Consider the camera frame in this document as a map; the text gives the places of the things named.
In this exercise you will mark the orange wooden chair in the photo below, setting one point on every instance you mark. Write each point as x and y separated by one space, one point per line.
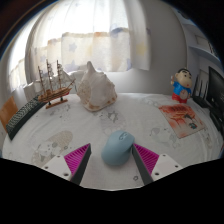
7 111

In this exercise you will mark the dark green keyboard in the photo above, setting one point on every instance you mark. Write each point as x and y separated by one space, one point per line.
23 116

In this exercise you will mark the white wall shelf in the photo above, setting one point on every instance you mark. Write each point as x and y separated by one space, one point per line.
203 50

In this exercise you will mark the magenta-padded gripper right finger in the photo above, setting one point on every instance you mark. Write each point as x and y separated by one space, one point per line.
146 159

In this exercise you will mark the white star-print curtain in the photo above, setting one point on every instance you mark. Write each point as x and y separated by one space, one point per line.
86 33

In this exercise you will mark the light blue computer mouse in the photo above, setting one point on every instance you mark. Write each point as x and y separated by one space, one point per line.
116 148

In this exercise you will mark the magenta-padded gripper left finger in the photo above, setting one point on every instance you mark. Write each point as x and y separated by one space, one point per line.
77 159

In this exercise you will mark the black router with antennas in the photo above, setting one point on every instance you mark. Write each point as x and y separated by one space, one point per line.
201 100

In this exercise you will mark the red printed mouse pad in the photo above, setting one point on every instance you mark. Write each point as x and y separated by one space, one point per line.
181 119

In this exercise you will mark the large white conch shell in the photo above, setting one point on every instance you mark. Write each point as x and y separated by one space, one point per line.
96 88

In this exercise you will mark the cartoon boy clock figurine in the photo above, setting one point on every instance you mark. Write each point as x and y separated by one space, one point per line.
182 87

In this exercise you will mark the wooden model sailing ship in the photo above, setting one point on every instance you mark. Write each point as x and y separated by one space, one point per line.
54 95

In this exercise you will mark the white printed tablecloth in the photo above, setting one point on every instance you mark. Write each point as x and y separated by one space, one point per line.
140 123

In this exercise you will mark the black computer monitor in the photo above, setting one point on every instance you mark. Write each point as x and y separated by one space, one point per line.
216 90

